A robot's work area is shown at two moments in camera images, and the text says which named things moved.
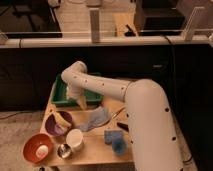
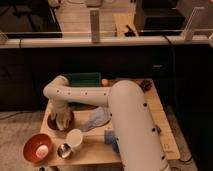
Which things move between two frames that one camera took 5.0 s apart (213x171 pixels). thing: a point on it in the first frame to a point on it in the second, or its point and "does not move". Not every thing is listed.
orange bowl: [37, 148] does not move
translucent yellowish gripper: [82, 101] to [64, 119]
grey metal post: [94, 22] does not move
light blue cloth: [96, 118] does not move
